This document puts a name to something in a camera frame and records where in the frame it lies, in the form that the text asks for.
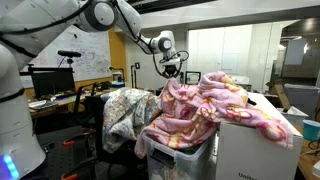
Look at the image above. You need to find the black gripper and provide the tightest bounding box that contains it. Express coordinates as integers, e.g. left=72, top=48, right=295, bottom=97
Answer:
left=163, top=64, right=183, bottom=81

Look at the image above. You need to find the pink patterned fleece blanket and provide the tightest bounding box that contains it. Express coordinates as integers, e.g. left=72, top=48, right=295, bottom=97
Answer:
left=134, top=70, right=294, bottom=159

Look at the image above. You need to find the clear plastic storage bin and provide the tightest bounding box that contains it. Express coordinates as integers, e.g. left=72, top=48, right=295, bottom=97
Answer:
left=143, top=133, right=218, bottom=180

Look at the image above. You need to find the grey trash bin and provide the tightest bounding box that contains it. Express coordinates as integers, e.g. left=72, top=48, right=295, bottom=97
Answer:
left=283, top=83, right=320, bottom=118

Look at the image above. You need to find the black framed tablet screen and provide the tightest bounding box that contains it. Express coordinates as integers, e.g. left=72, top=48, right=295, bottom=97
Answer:
left=184, top=70, right=202, bottom=86

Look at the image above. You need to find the small blue container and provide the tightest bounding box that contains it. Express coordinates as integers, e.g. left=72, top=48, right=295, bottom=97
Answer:
left=110, top=66, right=127, bottom=89

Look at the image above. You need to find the floral patchwork quilt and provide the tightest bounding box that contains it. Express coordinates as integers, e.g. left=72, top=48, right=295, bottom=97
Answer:
left=101, top=87, right=164, bottom=154

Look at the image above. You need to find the black office chair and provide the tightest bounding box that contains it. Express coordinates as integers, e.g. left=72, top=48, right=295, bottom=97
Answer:
left=73, top=83, right=148, bottom=180

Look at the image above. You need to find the wooden office desk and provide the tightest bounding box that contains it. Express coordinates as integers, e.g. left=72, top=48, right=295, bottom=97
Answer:
left=28, top=87, right=116, bottom=119

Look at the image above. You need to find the flattened brown cardboard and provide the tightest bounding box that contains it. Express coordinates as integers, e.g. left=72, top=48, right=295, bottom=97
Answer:
left=268, top=79, right=292, bottom=109

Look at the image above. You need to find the large white cardboard box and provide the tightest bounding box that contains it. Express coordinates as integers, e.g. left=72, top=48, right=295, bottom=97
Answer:
left=214, top=91, right=304, bottom=180

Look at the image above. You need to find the wide black desktop monitor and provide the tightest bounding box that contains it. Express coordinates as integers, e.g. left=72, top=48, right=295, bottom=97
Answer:
left=30, top=67, right=77, bottom=100

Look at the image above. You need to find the small white open box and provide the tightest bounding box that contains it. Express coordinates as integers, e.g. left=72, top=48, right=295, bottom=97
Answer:
left=277, top=105, right=310, bottom=128

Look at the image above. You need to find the white computer keyboard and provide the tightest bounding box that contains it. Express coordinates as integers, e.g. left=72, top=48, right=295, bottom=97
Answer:
left=28, top=99, right=60, bottom=111

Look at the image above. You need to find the teal plastic cup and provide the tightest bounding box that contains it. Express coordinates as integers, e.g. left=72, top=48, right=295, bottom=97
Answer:
left=302, top=119, right=320, bottom=142

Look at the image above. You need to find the large wall whiteboard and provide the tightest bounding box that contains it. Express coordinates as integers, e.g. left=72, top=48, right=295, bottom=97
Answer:
left=19, top=24, right=113, bottom=89

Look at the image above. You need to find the black camera on stand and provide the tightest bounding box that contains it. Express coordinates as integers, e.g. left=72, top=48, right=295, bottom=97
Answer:
left=57, top=49, right=83, bottom=68

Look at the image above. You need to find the orange handled clamp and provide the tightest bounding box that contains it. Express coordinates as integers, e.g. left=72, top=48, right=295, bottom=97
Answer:
left=60, top=156, right=99, bottom=180
left=62, top=131, right=98, bottom=148

